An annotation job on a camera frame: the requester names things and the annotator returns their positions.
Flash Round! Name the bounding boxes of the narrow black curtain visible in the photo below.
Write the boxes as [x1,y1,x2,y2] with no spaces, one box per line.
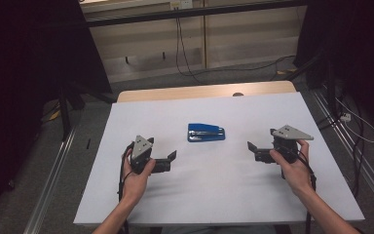
[293,0,374,137]

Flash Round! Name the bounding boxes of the aluminium floor rail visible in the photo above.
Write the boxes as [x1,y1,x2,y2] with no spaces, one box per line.
[311,89,374,213]
[22,126,77,234]

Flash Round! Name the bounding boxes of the black floor cables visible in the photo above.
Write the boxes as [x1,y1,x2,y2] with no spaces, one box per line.
[316,94,366,199]

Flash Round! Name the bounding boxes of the hand-held gripper cable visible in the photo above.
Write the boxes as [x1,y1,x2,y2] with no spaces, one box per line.
[296,147,318,234]
[118,142,134,234]

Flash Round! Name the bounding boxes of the black horizontal bar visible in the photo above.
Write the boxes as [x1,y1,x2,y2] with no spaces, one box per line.
[86,0,308,28]

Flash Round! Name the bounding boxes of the person's right hand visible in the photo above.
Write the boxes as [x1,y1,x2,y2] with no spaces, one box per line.
[269,139,311,198]

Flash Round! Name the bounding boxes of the person's grey trousers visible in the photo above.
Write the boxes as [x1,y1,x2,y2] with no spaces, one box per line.
[160,224,277,234]

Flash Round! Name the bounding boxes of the black metal stand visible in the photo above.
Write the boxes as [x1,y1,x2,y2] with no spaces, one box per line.
[57,81,115,142]

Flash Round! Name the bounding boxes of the black hanging cable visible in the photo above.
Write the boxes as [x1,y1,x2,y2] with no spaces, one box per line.
[174,18,296,86]

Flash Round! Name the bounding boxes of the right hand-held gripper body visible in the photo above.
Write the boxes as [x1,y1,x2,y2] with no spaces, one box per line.
[254,125,315,180]

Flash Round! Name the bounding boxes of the wooden table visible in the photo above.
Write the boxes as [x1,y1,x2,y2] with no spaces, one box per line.
[116,80,297,103]

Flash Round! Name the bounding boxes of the white wall socket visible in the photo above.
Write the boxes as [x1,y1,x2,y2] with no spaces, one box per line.
[169,0,194,10]

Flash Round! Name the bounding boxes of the blue stapler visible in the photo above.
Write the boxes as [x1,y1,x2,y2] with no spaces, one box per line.
[187,122,226,143]

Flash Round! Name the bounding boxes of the wide black curtain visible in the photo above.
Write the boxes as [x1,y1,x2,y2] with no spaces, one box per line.
[0,0,113,225]

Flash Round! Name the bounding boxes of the white table sheet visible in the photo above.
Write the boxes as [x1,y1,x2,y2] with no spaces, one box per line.
[73,92,365,226]

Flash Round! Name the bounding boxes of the white cable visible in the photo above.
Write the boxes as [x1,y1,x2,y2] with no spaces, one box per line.
[334,97,374,144]

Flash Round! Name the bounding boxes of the left hand-held gripper cable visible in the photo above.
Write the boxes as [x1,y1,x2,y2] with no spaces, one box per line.
[118,142,134,234]

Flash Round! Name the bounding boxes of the person's left hand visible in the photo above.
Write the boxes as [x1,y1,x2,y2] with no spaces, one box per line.
[121,148,157,204]

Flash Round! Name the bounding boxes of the right hand-held gripper cable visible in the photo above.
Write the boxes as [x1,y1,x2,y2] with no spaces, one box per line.
[296,147,318,234]

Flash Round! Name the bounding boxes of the yellow floor tape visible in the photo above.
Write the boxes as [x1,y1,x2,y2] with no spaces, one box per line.
[276,67,297,76]
[47,109,61,122]

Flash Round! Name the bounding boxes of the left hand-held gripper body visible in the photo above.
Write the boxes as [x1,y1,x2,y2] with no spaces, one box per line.
[130,135,172,176]

